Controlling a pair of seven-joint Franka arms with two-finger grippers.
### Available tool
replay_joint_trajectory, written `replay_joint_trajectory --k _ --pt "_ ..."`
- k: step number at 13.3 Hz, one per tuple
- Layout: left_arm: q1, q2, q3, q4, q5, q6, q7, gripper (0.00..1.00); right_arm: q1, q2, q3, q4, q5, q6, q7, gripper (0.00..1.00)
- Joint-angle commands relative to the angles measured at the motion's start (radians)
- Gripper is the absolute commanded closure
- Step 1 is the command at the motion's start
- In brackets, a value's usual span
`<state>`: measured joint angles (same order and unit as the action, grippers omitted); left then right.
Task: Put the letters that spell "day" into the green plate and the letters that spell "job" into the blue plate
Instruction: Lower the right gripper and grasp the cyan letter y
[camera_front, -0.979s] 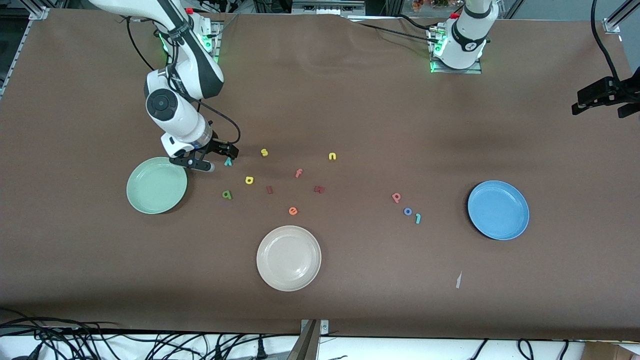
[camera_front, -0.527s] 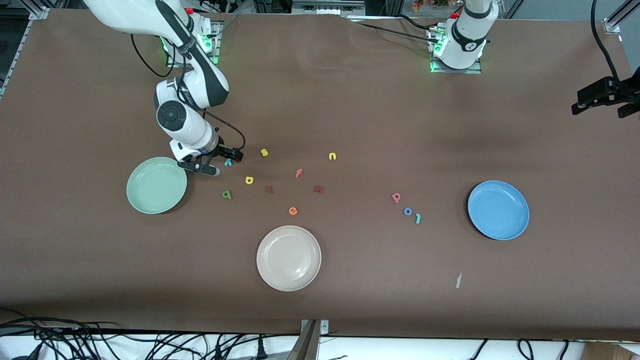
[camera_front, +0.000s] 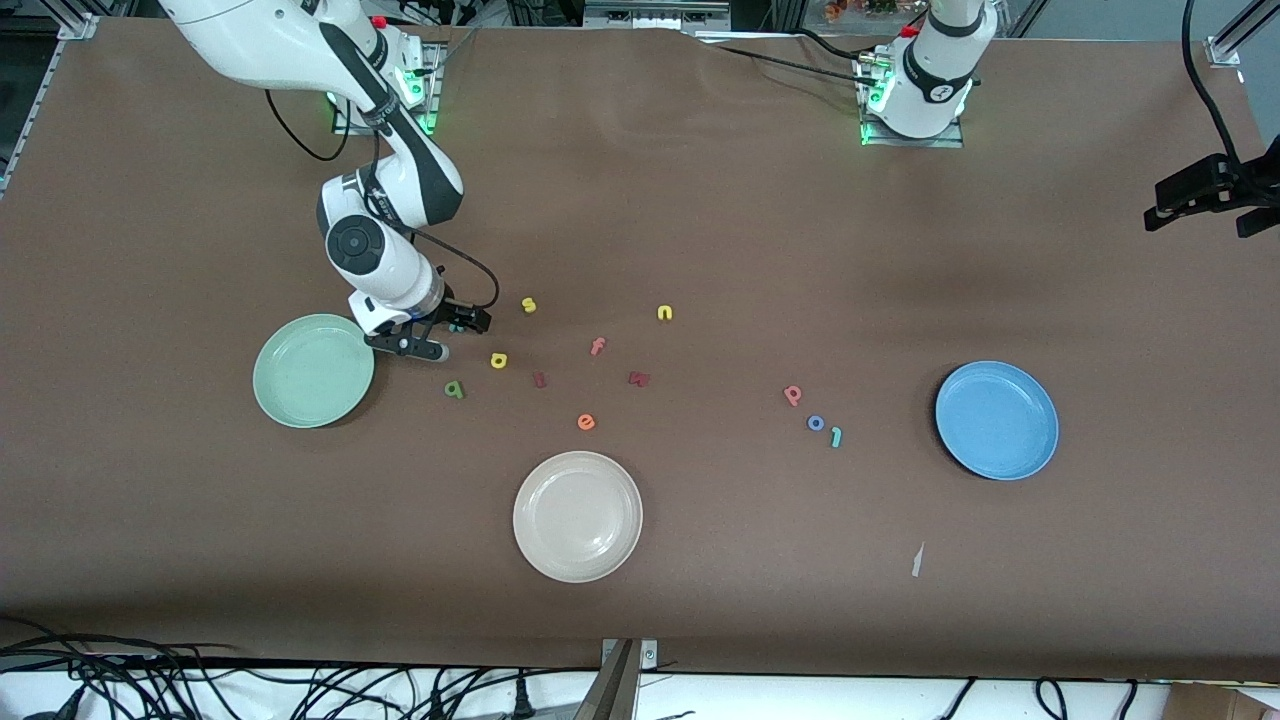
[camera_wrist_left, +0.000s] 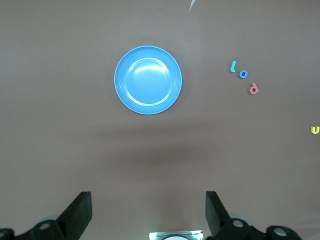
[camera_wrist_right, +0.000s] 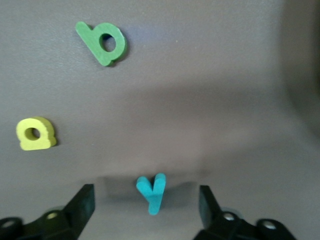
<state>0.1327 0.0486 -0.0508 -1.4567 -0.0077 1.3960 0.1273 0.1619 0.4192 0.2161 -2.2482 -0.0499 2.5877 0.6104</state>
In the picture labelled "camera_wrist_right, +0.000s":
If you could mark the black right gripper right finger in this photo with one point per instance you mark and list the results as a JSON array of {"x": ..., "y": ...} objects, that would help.
[{"x": 225, "y": 227}]

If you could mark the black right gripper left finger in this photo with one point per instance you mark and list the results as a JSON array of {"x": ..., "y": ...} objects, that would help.
[{"x": 62, "y": 225}]

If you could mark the teal letter y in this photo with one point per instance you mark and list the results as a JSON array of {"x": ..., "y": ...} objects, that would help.
[{"x": 153, "y": 197}]

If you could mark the yellow letter a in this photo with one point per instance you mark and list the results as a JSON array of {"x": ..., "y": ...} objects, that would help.
[{"x": 32, "y": 145}]

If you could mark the green letter q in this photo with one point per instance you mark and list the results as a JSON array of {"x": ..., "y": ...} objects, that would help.
[{"x": 92, "y": 42}]

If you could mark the brown table cover sheet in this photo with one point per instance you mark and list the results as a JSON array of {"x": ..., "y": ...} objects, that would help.
[{"x": 200, "y": 75}]

